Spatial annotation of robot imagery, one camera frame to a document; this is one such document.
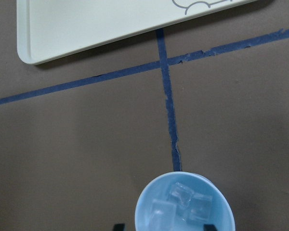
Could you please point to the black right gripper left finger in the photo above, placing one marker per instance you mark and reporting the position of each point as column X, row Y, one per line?
column 119, row 227

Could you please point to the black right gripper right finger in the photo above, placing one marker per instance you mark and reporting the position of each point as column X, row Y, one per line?
column 209, row 227

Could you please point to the clear ice cube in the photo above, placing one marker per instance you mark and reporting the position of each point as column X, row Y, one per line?
column 199, row 208
column 162, row 216
column 180, row 194

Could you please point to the light blue cup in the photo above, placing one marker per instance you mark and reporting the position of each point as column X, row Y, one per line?
column 221, row 214

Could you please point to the cream bear tray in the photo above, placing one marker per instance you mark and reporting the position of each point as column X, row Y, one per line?
column 52, row 29

